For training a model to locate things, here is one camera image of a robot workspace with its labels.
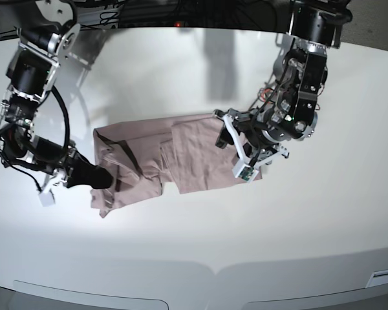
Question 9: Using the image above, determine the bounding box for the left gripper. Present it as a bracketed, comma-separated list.
[213, 108, 290, 168]

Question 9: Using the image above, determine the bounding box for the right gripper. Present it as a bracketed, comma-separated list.
[35, 145, 114, 194]

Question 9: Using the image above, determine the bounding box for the pink T-shirt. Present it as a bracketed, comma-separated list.
[89, 112, 264, 219]

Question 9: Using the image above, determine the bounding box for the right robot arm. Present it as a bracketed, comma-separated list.
[0, 1, 113, 194]

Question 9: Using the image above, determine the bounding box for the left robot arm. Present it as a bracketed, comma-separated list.
[214, 1, 353, 171]

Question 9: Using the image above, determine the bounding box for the black power strip red light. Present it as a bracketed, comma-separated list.
[118, 17, 219, 28]

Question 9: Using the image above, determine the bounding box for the white label plate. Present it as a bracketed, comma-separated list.
[365, 269, 388, 288]

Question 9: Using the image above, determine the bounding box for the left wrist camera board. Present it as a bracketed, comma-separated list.
[232, 161, 259, 183]

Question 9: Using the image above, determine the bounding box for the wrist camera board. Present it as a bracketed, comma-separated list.
[232, 161, 259, 183]
[38, 190, 56, 207]

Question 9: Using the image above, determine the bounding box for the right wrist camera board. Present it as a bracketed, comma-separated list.
[38, 190, 56, 207]

